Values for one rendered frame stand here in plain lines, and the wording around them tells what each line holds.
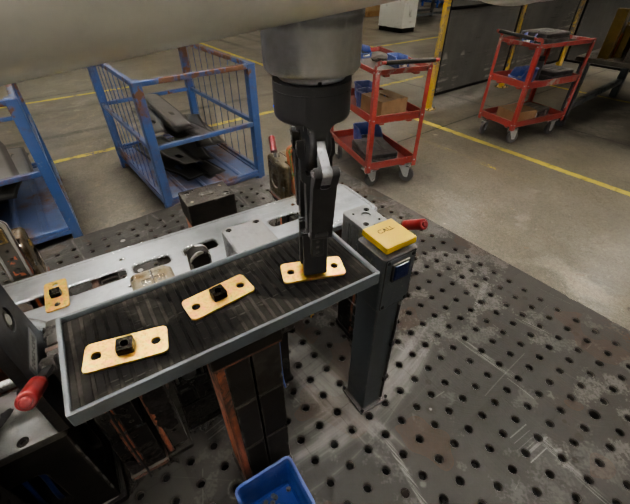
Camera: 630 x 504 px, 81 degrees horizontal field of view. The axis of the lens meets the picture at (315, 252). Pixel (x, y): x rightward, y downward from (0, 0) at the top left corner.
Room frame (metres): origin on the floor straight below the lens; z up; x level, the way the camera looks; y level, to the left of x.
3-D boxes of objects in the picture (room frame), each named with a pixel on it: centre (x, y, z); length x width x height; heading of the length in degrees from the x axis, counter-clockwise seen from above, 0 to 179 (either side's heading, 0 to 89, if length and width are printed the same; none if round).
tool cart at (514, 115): (3.90, -2.13, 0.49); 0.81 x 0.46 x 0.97; 115
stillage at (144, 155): (2.89, 1.08, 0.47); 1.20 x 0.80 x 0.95; 38
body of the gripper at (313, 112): (0.37, 0.00, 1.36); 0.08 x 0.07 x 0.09; 13
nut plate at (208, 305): (0.32, 0.12, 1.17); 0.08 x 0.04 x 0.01; 128
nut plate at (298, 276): (0.37, 0.00, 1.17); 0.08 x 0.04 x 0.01; 103
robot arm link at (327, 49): (0.37, 0.00, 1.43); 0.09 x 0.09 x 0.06
